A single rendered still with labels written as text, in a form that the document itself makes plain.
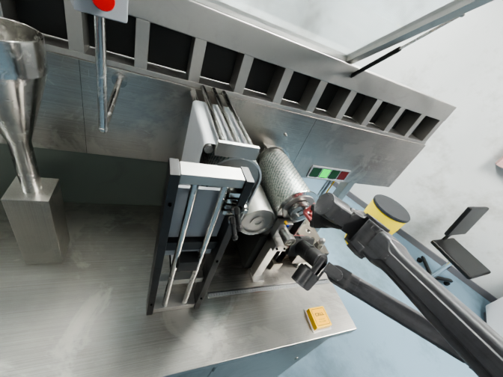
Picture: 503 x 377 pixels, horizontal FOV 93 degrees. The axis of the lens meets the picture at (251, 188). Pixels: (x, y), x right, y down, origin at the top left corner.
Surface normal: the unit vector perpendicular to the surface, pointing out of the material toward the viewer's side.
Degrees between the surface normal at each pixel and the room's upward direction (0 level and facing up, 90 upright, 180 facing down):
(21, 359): 0
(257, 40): 90
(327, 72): 90
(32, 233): 90
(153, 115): 90
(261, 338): 0
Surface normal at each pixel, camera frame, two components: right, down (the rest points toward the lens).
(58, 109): 0.27, 0.66
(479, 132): -0.65, 0.26
